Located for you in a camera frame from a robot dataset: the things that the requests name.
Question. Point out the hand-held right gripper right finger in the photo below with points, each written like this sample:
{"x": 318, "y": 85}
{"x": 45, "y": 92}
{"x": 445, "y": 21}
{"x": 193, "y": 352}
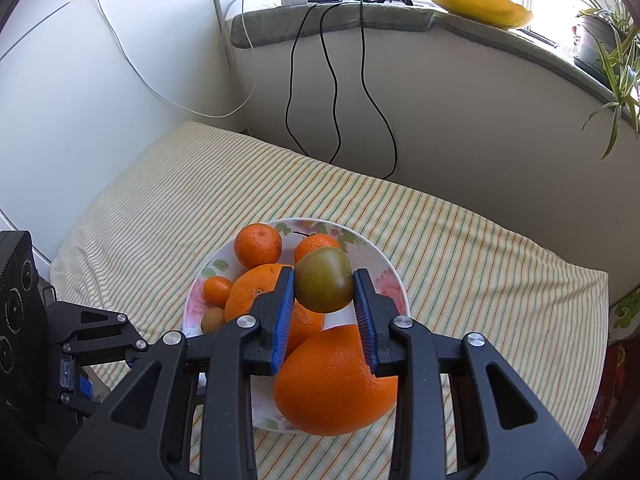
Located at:
{"x": 364, "y": 320}

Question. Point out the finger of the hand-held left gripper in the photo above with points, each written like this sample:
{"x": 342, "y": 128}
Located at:
{"x": 95, "y": 322}

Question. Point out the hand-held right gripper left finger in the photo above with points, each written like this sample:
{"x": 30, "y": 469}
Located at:
{"x": 282, "y": 320}

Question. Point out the large orange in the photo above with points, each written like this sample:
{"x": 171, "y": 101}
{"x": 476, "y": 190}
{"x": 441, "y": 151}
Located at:
{"x": 250, "y": 300}
{"x": 330, "y": 385}

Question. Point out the green brown jujube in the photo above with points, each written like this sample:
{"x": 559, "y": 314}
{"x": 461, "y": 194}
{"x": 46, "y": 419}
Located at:
{"x": 322, "y": 280}

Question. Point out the floral white plate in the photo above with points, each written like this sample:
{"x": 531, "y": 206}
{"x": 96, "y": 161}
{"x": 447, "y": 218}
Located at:
{"x": 372, "y": 255}

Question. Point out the small brown fruit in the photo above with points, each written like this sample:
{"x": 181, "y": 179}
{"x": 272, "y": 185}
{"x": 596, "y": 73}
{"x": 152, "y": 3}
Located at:
{"x": 212, "y": 320}

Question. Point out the small kumquat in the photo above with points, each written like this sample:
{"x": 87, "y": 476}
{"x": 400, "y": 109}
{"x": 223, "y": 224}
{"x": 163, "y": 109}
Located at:
{"x": 216, "y": 291}

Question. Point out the round mandarin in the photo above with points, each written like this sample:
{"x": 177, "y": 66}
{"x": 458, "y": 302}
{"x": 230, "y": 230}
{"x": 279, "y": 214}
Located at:
{"x": 257, "y": 245}

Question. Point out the oval kumquat with stem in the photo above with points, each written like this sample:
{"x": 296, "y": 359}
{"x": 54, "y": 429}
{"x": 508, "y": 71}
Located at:
{"x": 315, "y": 246}

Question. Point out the striped table cloth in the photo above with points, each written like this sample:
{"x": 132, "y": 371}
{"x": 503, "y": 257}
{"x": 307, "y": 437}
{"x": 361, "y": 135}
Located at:
{"x": 450, "y": 260}

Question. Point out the colourful printed cloth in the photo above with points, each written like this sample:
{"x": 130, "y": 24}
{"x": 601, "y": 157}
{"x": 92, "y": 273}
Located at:
{"x": 607, "y": 400}

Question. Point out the yellow wavy bowl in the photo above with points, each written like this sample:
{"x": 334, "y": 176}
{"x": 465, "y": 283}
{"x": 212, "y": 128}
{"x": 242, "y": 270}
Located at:
{"x": 475, "y": 5}

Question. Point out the potted spider plant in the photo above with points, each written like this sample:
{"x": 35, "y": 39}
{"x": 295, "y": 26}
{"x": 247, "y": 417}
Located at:
{"x": 595, "y": 35}

